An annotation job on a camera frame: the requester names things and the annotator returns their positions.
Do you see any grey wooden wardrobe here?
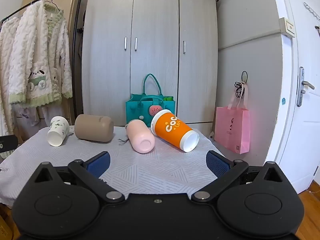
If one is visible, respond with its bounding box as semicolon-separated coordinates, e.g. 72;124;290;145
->
81;0;218;131

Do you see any taupe cup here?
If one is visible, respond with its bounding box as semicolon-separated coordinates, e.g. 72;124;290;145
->
74;114;114;143

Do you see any beige wall switch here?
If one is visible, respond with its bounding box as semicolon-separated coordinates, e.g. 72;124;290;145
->
279;17;296;38

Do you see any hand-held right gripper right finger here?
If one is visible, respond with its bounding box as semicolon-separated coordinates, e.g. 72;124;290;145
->
191;150;285;202

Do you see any metal wall hook rail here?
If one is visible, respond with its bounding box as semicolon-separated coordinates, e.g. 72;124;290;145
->
303;2;320;21

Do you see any white fleece jacket green trim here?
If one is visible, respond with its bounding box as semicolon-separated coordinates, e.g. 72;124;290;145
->
8;0;73;108

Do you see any pink paper shopping bag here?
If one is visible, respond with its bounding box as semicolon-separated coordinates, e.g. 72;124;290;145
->
214;81;251;155

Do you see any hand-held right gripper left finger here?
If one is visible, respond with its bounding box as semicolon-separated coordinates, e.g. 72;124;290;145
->
32;151;125;204

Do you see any teal felt tote bag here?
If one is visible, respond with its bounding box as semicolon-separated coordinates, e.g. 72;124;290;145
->
125;74;175;128

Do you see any white paper cup green print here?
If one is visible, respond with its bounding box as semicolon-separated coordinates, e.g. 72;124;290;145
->
47;116;70;147

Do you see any wire clothes hanger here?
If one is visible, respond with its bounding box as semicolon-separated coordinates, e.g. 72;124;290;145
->
30;0;62;12

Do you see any white fleece garment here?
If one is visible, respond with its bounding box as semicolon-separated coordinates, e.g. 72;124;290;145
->
0;16;18;159

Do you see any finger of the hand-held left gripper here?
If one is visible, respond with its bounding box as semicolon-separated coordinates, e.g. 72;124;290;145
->
0;135;19;159

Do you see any orange cup with white lid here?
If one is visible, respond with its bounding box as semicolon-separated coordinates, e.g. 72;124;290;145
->
151;109;200;153

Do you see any pink bottle cup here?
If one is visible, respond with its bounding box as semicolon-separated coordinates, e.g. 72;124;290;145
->
126;119;156;154

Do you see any black clothes rack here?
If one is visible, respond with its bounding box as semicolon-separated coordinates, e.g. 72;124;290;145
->
0;0;84;120

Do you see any white pants purple print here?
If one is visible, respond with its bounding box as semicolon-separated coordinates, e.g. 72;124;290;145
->
12;104;52;128

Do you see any silver door handle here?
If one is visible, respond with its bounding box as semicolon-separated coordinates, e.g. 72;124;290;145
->
296;66;315;107

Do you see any white patterned tablecloth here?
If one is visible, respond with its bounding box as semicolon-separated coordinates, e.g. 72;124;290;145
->
0;124;227;207

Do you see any white door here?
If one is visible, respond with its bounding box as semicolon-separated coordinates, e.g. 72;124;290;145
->
266;0;320;195

